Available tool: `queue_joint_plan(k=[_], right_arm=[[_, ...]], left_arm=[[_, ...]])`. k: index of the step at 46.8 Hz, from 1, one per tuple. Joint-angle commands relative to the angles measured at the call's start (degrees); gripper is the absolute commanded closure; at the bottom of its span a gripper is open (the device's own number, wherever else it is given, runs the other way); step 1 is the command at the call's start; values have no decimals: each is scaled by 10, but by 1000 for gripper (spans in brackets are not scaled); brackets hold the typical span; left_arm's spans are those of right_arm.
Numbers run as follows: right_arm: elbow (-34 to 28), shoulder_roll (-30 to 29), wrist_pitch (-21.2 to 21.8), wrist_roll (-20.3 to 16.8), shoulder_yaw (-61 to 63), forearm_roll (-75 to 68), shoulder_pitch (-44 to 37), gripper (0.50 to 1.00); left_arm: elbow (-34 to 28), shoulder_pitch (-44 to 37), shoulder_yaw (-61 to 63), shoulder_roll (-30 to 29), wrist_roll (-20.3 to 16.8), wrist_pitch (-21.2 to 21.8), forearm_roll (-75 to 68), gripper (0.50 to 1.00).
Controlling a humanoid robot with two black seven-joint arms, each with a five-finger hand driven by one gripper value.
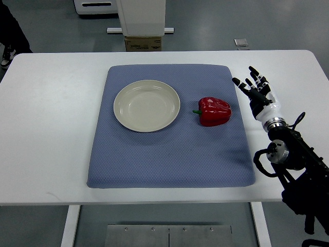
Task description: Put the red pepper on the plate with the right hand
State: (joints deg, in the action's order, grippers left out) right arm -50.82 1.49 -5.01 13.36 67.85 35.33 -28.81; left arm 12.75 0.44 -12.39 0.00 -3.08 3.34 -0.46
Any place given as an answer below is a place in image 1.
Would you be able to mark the red bell pepper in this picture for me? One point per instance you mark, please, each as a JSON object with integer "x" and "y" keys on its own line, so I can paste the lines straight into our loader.
{"x": 213, "y": 111}

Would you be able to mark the white device with slot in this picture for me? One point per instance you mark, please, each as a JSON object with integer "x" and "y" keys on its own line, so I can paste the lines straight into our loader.
{"x": 89, "y": 7}

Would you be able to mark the white table leg left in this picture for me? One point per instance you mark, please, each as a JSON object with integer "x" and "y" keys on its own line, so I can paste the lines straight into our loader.
{"x": 70, "y": 227}

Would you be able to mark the person in dark clothes left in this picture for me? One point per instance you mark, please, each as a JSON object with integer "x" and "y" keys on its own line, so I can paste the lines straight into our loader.
{"x": 12, "y": 37}

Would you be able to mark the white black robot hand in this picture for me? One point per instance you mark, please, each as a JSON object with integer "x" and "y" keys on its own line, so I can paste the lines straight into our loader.
{"x": 263, "y": 102}

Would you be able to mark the white machine column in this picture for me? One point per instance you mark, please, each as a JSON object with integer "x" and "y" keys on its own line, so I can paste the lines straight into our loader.
{"x": 148, "y": 14}

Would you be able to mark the white table leg right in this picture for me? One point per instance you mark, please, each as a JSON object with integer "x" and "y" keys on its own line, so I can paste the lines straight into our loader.
{"x": 260, "y": 224}

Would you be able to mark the cream round plate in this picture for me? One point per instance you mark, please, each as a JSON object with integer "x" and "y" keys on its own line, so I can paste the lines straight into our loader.
{"x": 146, "y": 106}

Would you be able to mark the cardboard box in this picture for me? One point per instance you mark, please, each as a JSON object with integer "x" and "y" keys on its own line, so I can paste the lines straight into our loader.
{"x": 137, "y": 44}

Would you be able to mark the grey floor rail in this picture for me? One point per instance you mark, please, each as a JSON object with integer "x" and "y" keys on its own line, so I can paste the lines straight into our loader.
{"x": 138, "y": 31}

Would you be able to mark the blue textured mat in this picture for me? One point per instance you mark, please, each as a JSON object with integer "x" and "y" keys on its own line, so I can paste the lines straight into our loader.
{"x": 183, "y": 155}

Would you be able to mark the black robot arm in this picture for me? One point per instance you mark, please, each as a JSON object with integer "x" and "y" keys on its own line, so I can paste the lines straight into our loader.
{"x": 302, "y": 173}

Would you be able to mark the white table leg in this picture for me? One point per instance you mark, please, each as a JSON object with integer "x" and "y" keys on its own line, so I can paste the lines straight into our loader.
{"x": 260, "y": 224}
{"x": 70, "y": 227}

